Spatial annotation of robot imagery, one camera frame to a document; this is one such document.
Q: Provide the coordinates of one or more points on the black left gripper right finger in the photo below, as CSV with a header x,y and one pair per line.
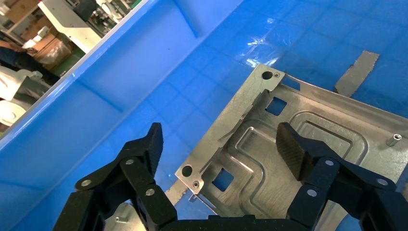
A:
x,y
325,165

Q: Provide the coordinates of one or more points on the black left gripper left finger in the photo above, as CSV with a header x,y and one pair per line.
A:
x,y
143,194

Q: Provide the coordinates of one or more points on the grey tape strip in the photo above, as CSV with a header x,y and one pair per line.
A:
x,y
175,193
357,73

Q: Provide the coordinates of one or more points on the white round lamp stand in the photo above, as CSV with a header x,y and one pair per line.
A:
x,y
9,113

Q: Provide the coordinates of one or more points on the stamped sheet metal bracket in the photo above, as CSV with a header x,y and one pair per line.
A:
x,y
255,178

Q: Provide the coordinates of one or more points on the blue plastic bin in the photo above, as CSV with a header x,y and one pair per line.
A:
x,y
127,79

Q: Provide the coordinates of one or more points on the white machine cabinet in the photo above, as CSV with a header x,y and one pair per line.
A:
x,y
73,28

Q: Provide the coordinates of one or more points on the brown cardboard box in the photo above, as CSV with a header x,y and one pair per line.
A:
x,y
17,9
52,49

